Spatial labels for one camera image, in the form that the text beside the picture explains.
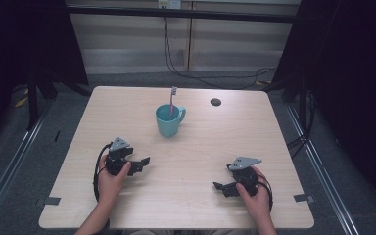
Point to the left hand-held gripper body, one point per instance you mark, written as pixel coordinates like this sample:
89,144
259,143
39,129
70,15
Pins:
117,160

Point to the person's right hand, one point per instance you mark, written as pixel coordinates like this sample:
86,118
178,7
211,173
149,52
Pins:
258,202

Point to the teal mug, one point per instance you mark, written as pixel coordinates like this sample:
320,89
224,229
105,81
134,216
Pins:
168,120

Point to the dark round table grommet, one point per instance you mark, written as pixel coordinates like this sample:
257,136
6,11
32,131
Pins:
215,102

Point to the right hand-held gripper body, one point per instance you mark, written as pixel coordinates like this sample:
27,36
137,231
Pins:
245,178

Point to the dark curtain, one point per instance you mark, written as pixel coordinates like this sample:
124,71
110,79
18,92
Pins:
19,49
349,81

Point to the person's left hand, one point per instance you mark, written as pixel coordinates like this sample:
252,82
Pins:
109,186

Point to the pink toothbrush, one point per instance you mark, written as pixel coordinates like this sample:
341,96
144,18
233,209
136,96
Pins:
172,101

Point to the grey tape strip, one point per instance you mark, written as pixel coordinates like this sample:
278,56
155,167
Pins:
303,198
52,200

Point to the black metal stand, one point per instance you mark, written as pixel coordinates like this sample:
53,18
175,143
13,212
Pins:
32,98
303,98

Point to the black horizontal bar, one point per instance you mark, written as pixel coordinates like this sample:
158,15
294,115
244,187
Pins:
182,13

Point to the metal floor rail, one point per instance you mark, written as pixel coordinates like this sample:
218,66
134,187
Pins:
323,182
13,163

